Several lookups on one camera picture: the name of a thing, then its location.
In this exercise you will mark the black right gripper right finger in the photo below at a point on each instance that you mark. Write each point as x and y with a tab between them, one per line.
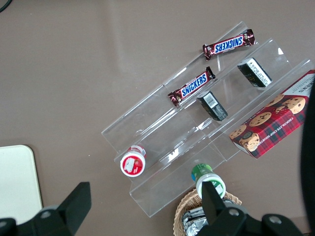
216	211

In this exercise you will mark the green yogurt cup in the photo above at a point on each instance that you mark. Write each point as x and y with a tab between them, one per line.
203	173

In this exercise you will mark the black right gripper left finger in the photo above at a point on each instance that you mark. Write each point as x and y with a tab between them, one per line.
71	209

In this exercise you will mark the woven wicker basket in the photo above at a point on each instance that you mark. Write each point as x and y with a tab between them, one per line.
183	209

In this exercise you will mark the clear acrylic tiered display stand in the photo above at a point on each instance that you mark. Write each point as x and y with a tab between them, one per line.
172	137

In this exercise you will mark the Snickers chocolate bar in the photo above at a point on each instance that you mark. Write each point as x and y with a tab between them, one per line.
229	44
193	86

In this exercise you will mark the foil-wrapped sandwich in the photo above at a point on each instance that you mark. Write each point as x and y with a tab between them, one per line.
194	221

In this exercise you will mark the red strawberry yogurt cup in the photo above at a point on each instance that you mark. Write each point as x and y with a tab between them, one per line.
133	164

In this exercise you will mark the small black box white label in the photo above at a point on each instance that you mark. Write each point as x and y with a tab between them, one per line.
256	73

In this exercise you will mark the red tartan cookie box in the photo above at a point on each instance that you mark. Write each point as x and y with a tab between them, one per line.
273	123

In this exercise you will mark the small black box with barcode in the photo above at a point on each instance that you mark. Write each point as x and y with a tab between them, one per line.
212	105

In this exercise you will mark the white plastic tray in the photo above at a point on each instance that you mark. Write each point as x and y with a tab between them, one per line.
17	182

